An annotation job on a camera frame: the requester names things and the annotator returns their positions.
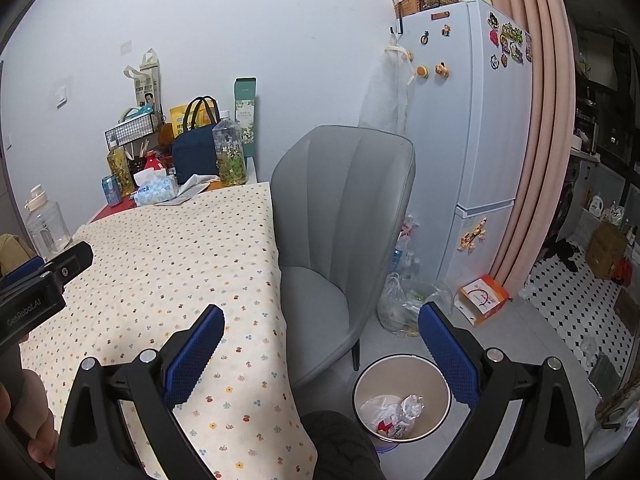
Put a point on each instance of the clear plastic bag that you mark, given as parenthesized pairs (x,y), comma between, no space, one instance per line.
(400,310)

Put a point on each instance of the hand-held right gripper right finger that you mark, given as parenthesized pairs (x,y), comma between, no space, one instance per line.
(450,360)

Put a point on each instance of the grey upholstered chair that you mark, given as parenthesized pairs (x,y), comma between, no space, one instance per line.
(340,200)

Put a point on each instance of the burger fridge magnet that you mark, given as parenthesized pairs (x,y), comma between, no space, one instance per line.
(422,71)

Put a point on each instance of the cluster of fridge magnets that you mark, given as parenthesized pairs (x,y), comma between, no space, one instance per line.
(510,40)

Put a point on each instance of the brown woven basket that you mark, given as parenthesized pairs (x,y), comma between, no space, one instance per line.
(407,6)

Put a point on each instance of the bicycle fridge magnet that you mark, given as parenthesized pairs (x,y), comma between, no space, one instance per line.
(424,38)

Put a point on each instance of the large clear tea bottle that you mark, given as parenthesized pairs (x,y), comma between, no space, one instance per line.
(229,155)

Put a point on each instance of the white wall hook plate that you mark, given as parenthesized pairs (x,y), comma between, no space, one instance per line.
(125,46)

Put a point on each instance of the pink curtain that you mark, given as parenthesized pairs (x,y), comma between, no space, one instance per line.
(545,110)

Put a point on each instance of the black fridge hook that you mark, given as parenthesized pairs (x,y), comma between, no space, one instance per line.
(397,34)

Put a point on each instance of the tall green box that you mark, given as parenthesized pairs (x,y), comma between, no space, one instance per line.
(247,95)

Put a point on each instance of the white printed tote bag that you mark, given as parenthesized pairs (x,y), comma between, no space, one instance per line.
(147,85)

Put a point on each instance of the person's leg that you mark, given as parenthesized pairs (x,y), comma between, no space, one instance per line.
(340,450)

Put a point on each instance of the navy lunch bag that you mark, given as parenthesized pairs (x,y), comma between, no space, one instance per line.
(195,152)

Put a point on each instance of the floral tablecloth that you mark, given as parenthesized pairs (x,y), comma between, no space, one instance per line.
(175,260)

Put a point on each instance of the hanging translucent plastic bag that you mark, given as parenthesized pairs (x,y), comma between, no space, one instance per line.
(385,95)

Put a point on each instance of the blue soda can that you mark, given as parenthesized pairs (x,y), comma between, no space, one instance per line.
(111,191)

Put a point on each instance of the black utensil holder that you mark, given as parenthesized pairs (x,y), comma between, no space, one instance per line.
(135,162)

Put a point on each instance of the orange white box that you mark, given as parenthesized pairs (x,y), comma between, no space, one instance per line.
(482,300)

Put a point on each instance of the white printed plastic bag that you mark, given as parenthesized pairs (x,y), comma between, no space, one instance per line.
(407,250)

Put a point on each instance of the brown cardboard box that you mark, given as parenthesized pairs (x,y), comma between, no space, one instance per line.
(606,250)

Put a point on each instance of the brown jar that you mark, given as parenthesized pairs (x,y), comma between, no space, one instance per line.
(166,136)

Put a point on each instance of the red white wrapper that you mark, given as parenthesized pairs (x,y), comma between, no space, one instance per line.
(392,429)

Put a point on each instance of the white waste bin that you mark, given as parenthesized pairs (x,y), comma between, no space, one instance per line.
(395,380)

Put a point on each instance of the red container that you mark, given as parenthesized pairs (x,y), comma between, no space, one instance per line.
(155,164)

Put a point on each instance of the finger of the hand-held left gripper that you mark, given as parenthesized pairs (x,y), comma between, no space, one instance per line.
(70,265)
(22,269)

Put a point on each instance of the yellow bear fridge magnet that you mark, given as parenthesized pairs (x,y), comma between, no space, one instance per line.
(440,69)

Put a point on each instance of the white fridge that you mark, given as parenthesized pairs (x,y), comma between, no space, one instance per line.
(450,160)

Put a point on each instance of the grey white cloth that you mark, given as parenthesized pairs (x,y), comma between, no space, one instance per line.
(192,187)

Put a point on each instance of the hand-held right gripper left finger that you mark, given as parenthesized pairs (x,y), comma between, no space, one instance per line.
(195,355)

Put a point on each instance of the clear plastic water jug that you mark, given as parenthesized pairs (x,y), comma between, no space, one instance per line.
(47,230)

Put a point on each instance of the white detergent bottle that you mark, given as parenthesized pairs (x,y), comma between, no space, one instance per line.
(595,207)

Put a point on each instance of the black cloth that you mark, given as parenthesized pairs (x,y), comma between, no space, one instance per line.
(565,257)

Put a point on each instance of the white tissue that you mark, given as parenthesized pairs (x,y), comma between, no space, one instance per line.
(377,410)

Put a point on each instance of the yellow snack packet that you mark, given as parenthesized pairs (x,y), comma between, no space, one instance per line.
(176,120)

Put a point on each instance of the person's left hand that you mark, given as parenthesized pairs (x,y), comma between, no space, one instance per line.
(42,425)

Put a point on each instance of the red bag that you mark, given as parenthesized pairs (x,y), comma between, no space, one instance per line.
(622,271)

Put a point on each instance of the small yellow tea bottle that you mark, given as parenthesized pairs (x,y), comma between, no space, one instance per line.
(119,170)

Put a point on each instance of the blue white tissue box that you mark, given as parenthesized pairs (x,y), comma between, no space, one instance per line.
(155,191)

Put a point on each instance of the yellow figure fridge magnet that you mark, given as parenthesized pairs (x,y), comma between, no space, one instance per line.
(472,235)

